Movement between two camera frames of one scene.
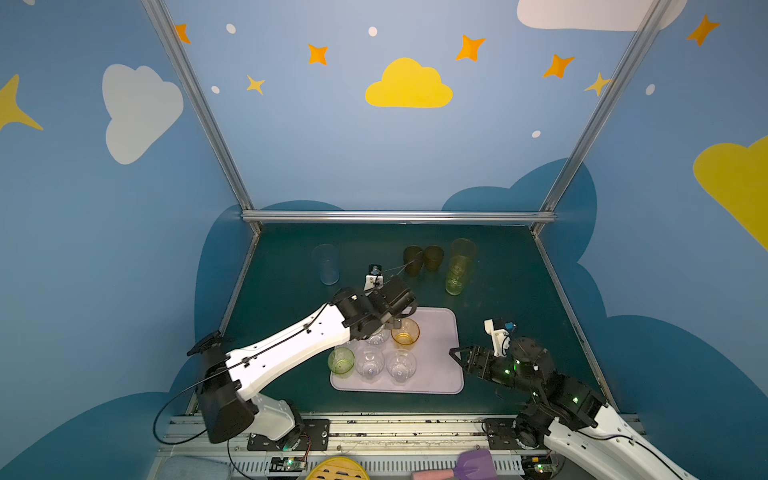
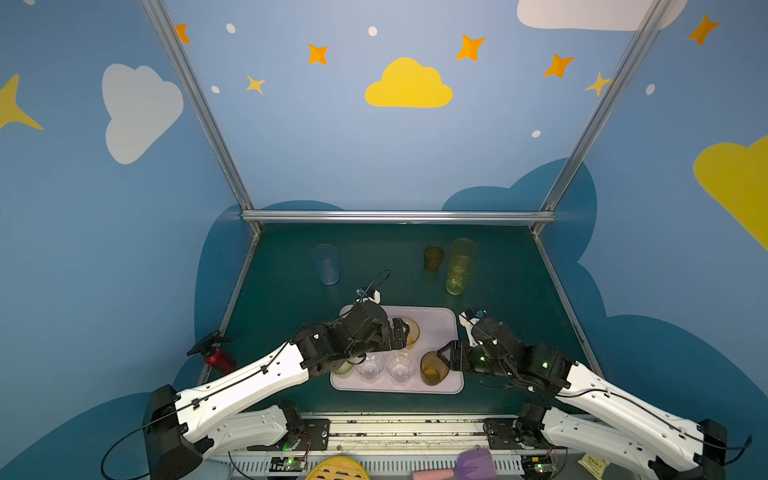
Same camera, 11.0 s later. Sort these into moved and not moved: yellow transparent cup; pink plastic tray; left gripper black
Moved: left gripper black
Not moved: yellow transparent cup; pink plastic tray
